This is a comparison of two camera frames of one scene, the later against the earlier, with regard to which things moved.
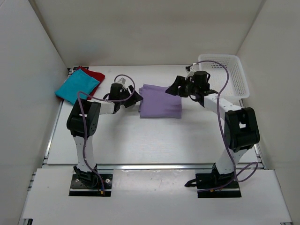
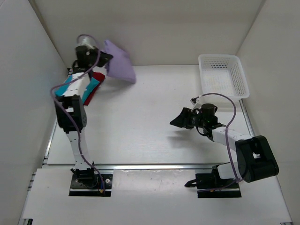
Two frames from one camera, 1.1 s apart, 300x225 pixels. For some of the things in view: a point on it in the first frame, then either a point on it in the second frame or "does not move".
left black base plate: (78, 188) does not move
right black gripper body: (191, 89) to (198, 122)
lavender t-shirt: (157, 103) to (120, 66)
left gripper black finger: (134, 98) to (105, 57)
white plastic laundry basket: (237, 86) does not move
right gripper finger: (178, 87) to (185, 119)
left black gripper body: (125, 93) to (93, 54)
